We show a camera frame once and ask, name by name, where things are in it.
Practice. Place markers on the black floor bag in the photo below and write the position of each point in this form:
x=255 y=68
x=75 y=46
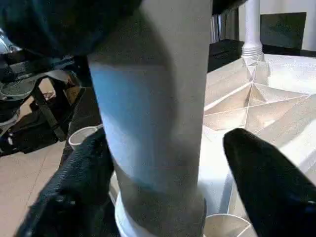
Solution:
x=29 y=131

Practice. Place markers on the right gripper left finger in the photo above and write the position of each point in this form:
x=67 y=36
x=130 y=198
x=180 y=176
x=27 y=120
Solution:
x=74 y=192

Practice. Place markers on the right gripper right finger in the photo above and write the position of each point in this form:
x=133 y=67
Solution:
x=271 y=187

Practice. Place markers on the black work mat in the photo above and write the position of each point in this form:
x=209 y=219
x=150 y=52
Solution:
x=81 y=118

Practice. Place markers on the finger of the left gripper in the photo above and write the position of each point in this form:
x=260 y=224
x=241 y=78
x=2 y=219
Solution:
x=64 y=24
x=227 y=5

